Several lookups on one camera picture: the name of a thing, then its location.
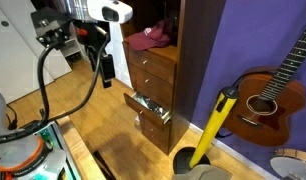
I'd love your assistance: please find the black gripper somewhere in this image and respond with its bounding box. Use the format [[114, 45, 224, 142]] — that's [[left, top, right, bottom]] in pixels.
[[73, 20, 104, 73]]

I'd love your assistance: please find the maroon baseball cap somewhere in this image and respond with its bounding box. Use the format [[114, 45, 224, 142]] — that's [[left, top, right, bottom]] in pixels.
[[123, 18, 176, 52]]

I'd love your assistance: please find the wooden drawer holding mixed clutter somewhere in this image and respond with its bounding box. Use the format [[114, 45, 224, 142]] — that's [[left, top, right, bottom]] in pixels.
[[122, 41, 178, 86]]

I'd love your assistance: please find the closed wooden drawer small knob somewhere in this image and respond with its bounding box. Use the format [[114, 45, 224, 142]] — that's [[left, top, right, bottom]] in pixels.
[[127, 62, 176, 111]]

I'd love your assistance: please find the wooden drawer with shiny contents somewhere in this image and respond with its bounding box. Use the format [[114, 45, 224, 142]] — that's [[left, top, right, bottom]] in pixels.
[[123, 91, 172, 132]]

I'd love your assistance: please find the lowest wooden drawer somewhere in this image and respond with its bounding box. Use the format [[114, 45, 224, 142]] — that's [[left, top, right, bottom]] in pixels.
[[139, 114, 171, 155]]

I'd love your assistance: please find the dark wooden chest of drawers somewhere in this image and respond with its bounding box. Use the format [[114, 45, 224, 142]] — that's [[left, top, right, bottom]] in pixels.
[[117, 0, 227, 156]]

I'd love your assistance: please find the white closet shelf unit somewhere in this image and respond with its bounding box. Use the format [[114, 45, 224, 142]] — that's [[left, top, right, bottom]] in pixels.
[[56, 34, 83, 64]]

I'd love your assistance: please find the white closet sliding door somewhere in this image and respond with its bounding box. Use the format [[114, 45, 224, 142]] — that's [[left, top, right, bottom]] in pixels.
[[0, 0, 73, 81], [0, 1, 56, 105]]

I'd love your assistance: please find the light wooden robot table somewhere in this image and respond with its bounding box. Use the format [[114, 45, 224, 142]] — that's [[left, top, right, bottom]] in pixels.
[[54, 111, 107, 180]]

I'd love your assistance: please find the black flat floor object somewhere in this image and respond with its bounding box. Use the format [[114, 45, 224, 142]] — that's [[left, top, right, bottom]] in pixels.
[[92, 149, 118, 180]]

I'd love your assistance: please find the yellow pole with black base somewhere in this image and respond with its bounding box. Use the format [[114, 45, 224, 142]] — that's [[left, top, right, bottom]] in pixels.
[[172, 86, 240, 175]]

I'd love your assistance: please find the brown acoustic guitar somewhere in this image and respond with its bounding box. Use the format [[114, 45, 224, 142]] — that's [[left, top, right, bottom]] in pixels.
[[222, 19, 306, 148]]

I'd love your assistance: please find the banjo with white head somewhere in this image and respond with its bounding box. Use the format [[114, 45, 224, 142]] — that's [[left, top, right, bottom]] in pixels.
[[269, 148, 306, 180]]

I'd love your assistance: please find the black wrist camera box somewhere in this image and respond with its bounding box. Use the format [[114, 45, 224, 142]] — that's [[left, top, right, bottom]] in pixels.
[[100, 53, 116, 89]]

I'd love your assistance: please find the black cable bracket block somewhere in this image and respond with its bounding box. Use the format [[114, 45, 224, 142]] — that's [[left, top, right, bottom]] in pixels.
[[30, 7, 75, 48]]

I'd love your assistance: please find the aluminium frame electronics box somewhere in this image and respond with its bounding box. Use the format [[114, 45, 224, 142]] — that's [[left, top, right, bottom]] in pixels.
[[26, 120, 82, 180]]

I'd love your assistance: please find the thin black base cable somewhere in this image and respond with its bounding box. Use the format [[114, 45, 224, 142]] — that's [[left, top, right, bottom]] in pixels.
[[5, 103, 19, 131]]

